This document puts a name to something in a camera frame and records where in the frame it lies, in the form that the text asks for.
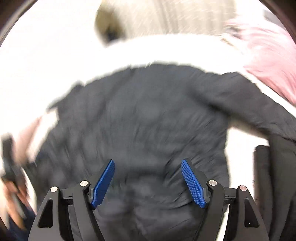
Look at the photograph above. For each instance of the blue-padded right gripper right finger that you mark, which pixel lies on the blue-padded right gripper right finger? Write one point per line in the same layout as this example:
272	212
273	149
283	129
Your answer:
196	182

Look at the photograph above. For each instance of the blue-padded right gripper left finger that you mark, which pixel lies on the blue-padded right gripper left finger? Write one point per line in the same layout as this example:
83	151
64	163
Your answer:
99	184

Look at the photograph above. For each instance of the black quilted puffer jacket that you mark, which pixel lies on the black quilted puffer jacket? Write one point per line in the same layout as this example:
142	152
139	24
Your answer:
147	120

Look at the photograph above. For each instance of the person's left hand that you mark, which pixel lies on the person's left hand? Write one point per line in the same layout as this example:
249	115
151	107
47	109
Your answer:
10	190

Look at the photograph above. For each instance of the folded black garment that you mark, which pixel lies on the folded black garment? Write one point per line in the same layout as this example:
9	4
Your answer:
274	169

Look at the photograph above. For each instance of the cherry print bed sheet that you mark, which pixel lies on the cherry print bed sheet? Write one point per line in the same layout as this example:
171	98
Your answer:
37	85

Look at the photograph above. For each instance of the pink velvet pillow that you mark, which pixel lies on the pink velvet pillow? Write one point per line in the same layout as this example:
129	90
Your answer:
268	53

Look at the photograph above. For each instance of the olive hanging coat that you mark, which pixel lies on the olive hanging coat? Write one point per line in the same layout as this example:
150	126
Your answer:
107	24

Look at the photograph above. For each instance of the grey dotted curtain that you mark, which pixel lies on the grey dotted curtain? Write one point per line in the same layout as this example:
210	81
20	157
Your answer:
174	17

